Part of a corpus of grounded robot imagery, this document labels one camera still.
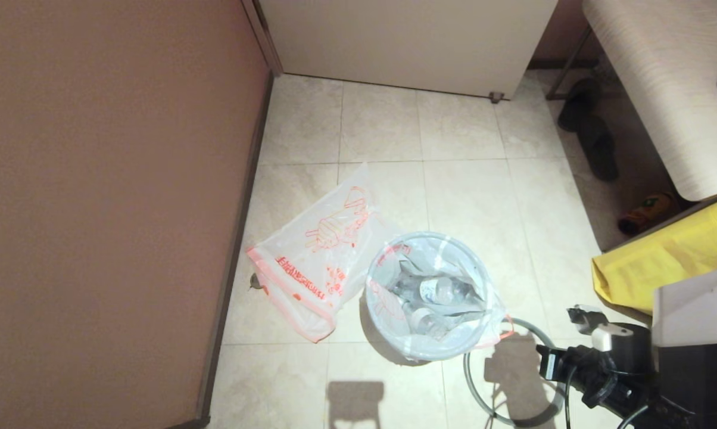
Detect grey bin retaining ring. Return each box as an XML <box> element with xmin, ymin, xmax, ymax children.
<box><xmin>463</xmin><ymin>318</ymin><xmax>566</xmax><ymax>427</ymax></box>

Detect white red-printed trash bag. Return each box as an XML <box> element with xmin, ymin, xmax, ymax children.
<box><xmin>245</xmin><ymin>164</ymin><xmax>404</xmax><ymax>344</ymax></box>
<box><xmin>364</xmin><ymin>231</ymin><xmax>514</xmax><ymax>362</ymax></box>

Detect black round trash bin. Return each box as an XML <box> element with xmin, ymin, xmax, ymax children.
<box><xmin>361</xmin><ymin>292</ymin><xmax>422</xmax><ymax>365</ymax></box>

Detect yellow nonwoven bag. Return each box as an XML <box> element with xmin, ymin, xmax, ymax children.
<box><xmin>591</xmin><ymin>197</ymin><xmax>717</xmax><ymax>316</ymax></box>

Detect clear labelled plastic bottle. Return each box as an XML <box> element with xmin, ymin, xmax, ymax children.
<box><xmin>394</xmin><ymin>276</ymin><xmax>479</xmax><ymax>305</ymax></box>

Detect black slipper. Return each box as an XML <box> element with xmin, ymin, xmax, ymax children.
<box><xmin>557</xmin><ymin>77</ymin><xmax>601</xmax><ymax>133</ymax></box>
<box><xmin>576</xmin><ymin>116</ymin><xmax>619</xmax><ymax>182</ymax></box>

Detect light woodgrain table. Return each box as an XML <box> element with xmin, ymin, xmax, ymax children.
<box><xmin>545</xmin><ymin>0</ymin><xmax>717</xmax><ymax>202</ymax></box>

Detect white door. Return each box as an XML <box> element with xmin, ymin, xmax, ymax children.
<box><xmin>257</xmin><ymin>0</ymin><xmax>559</xmax><ymax>100</ymax></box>

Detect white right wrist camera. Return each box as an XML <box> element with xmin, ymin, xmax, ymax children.
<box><xmin>567</xmin><ymin>305</ymin><xmax>616</xmax><ymax>353</ymax></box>

